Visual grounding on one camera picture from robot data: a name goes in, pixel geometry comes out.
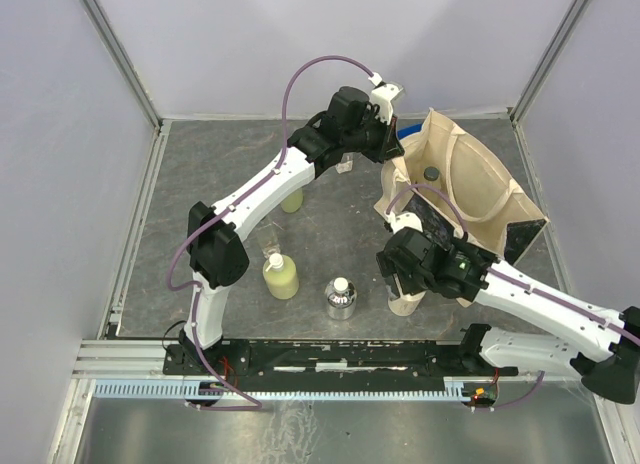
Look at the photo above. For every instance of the right aluminium frame post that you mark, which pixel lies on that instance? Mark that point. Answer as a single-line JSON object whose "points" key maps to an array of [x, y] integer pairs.
{"points": [[549, 57]]}

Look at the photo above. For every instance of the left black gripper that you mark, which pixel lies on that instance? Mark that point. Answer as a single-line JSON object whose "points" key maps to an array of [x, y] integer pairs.
{"points": [[389, 146]]}

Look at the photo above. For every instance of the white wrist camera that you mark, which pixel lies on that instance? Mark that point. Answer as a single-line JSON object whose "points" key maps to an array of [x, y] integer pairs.
{"points": [[383, 95], [404, 220]]}

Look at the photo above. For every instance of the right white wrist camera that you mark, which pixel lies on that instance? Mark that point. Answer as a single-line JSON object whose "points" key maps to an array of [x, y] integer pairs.
{"points": [[404, 220]]}

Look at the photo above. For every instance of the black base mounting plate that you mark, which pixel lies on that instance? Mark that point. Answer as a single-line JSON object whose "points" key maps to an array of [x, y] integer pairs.
{"points": [[243, 359]]}

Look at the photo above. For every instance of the beige canvas tote bag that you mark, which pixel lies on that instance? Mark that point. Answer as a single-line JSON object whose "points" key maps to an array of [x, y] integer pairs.
{"points": [[480, 196]]}

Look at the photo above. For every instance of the aluminium frame post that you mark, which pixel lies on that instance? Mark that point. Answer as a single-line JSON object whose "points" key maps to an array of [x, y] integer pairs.
{"points": [[549, 57], [119, 56]]}

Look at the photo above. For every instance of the green bottle beige flip cap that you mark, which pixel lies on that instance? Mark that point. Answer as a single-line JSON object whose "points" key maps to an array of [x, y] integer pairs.
{"points": [[293, 202]]}

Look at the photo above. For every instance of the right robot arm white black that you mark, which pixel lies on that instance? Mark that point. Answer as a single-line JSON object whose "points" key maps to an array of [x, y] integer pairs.
{"points": [[597, 344]]}

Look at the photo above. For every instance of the blue cloth behind bag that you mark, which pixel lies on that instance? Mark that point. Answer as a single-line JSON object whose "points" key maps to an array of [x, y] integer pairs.
{"points": [[409, 130]]}

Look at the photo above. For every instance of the small circuit board red led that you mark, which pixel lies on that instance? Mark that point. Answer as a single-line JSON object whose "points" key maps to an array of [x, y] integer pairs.
{"points": [[483, 396]]}

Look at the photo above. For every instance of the clear square bottle dark cap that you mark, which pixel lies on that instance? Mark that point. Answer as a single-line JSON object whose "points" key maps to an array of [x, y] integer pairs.
{"points": [[267, 238]]}

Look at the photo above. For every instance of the aluminium front rail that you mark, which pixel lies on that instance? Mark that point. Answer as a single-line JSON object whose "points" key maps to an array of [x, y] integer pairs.
{"points": [[120, 359]]}

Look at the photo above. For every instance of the left aluminium frame post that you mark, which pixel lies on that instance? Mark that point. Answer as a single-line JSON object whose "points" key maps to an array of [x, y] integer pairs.
{"points": [[119, 56]]}

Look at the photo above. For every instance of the silver round bottle white cap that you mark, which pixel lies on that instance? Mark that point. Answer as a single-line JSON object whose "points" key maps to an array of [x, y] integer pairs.
{"points": [[341, 298]]}

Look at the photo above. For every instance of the beige jar wide lid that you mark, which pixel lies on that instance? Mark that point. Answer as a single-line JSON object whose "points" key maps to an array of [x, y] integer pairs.
{"points": [[402, 304]]}

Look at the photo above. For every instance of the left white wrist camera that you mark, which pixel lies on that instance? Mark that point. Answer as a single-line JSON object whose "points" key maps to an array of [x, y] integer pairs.
{"points": [[383, 95]]}

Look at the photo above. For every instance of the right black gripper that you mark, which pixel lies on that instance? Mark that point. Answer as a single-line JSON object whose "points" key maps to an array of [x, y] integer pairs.
{"points": [[387, 269]]}

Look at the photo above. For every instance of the yellow green pump bottle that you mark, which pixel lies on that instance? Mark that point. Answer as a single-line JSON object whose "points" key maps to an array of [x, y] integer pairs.
{"points": [[280, 275]]}

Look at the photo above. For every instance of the light blue cable duct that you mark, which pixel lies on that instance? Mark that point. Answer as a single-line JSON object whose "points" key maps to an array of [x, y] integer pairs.
{"points": [[325, 386]]}

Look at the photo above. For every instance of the clear square bottle back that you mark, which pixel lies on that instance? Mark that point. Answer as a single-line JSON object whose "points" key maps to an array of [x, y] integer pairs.
{"points": [[346, 164]]}

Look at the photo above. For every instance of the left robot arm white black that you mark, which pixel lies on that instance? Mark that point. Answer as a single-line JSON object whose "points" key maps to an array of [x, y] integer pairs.
{"points": [[354, 122]]}

